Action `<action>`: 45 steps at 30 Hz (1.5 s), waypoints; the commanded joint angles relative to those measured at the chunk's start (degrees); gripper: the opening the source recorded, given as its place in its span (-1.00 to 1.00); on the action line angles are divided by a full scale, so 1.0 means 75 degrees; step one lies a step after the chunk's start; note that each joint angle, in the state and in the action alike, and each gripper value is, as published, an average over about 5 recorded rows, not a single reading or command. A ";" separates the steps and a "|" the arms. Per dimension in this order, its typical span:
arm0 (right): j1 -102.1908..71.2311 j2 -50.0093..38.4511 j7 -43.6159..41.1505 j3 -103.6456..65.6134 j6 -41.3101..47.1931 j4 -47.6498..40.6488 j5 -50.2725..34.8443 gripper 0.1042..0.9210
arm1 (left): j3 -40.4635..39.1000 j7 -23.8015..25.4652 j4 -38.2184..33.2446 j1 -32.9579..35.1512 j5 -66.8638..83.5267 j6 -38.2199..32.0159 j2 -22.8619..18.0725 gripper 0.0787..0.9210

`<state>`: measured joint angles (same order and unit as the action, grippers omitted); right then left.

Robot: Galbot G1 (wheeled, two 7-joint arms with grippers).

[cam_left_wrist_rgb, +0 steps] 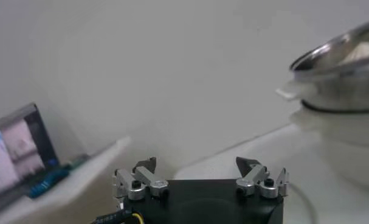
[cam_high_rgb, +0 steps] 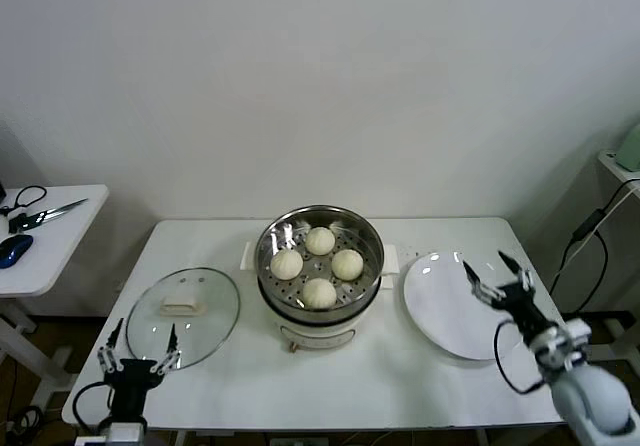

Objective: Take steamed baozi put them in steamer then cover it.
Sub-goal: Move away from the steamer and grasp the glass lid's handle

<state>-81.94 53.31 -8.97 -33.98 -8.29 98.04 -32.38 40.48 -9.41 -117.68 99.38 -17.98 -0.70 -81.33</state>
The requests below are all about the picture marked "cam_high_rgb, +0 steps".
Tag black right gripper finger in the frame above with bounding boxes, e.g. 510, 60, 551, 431
461, 260, 504, 310
497, 250, 535, 295

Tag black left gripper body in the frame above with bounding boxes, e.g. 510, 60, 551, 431
103, 358, 162, 393

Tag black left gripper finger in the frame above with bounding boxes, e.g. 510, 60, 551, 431
96, 318, 126, 374
151, 322, 181, 375

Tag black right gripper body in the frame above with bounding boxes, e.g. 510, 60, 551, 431
491, 280, 557, 341

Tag glass lid with cream handle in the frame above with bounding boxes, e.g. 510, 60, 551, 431
125, 266, 242, 371

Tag white steamed baozi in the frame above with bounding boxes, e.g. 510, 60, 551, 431
301, 277, 339, 312
269, 249, 305, 282
305, 226, 337, 256
331, 248, 365, 282

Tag perforated steel steamer basket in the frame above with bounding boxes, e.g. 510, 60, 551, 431
255, 205, 387, 318

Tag white round plate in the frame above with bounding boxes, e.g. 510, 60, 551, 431
403, 250, 528, 362

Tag white side table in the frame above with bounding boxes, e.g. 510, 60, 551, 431
0, 183, 111, 413

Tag blue computer mouse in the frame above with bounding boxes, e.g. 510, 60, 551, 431
0, 232, 35, 269

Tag pale green appliance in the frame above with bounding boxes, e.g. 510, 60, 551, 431
615, 121, 640, 173

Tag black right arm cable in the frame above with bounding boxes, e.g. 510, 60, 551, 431
493, 317, 551, 396

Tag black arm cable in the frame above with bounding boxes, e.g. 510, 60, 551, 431
493, 317, 551, 396
71, 380, 114, 433

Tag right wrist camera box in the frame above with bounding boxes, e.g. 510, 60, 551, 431
531, 317, 594, 368

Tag white cable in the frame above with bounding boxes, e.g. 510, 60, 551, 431
551, 185, 640, 290

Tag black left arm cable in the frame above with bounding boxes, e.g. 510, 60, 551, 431
71, 380, 114, 433

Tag black floor cables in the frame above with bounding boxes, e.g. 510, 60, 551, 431
0, 404, 76, 446

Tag black handled steel scissors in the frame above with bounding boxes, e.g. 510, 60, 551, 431
8, 197, 90, 234

